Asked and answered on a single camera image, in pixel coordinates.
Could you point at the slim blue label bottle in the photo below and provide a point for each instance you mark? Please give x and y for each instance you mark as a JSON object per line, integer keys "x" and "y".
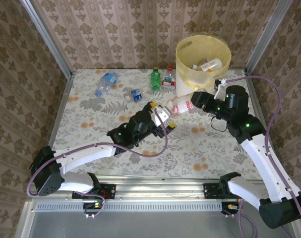
{"x": 136, "y": 95}

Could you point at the white label red print bottle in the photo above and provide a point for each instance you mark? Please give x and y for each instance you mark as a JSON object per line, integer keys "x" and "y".
{"x": 183, "y": 106}

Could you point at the green plastic bottle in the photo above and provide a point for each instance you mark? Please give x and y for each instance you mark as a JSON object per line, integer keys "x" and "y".
{"x": 155, "y": 80}

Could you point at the red cap clear bottle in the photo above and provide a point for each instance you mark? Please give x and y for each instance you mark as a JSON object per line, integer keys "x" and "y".
{"x": 168, "y": 81}

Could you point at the light blue label bottle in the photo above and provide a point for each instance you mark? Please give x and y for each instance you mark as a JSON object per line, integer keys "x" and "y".
{"x": 108, "y": 79}

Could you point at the green label clear bottle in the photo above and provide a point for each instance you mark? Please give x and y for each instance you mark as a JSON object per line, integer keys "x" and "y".
{"x": 201, "y": 62}

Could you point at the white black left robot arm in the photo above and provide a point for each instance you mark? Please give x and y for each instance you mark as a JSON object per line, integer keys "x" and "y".
{"x": 85, "y": 155}

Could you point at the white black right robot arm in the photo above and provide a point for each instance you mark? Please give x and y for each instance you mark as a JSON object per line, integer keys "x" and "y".
{"x": 264, "y": 161}

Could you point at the white plastic bin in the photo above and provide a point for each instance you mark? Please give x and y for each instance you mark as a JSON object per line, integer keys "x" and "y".
{"x": 182, "y": 86}

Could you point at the yellow plastic bin liner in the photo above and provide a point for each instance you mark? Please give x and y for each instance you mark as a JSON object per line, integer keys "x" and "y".
{"x": 185, "y": 57}

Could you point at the left base wiring bundle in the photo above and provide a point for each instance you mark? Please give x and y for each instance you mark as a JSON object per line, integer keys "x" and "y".
{"x": 97, "y": 204}

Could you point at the grey metal platform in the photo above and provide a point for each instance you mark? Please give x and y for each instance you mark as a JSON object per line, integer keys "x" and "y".
{"x": 152, "y": 225}

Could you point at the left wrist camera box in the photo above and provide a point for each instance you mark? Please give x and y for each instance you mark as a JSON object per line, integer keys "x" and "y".
{"x": 162, "y": 114}

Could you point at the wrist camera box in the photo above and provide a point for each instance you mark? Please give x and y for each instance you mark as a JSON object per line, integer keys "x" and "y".
{"x": 221, "y": 89}
{"x": 162, "y": 114}

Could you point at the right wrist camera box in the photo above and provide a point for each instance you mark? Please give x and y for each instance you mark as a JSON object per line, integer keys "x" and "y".
{"x": 221, "y": 89}

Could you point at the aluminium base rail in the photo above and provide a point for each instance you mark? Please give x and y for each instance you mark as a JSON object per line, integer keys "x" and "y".
{"x": 160, "y": 188}

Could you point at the aluminium table edge rail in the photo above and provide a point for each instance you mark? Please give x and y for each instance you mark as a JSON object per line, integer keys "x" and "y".
{"x": 58, "y": 124}

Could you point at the aluminium frame post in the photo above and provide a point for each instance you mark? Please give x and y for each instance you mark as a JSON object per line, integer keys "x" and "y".
{"x": 268, "y": 34}
{"x": 49, "y": 37}

